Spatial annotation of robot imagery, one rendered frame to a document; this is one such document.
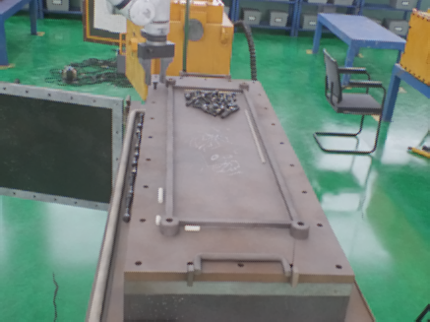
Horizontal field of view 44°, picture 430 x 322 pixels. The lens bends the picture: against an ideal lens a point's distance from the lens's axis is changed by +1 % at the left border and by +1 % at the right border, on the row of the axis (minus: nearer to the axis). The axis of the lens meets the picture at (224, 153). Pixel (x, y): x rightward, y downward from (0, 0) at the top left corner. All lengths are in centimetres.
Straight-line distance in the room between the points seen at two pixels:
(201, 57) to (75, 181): 177
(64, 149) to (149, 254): 147
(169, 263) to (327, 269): 31
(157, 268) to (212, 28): 303
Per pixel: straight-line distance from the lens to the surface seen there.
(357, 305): 125
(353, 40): 712
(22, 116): 251
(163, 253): 108
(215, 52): 398
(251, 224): 117
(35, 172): 261
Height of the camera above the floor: 199
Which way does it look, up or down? 25 degrees down
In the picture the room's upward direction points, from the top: 6 degrees clockwise
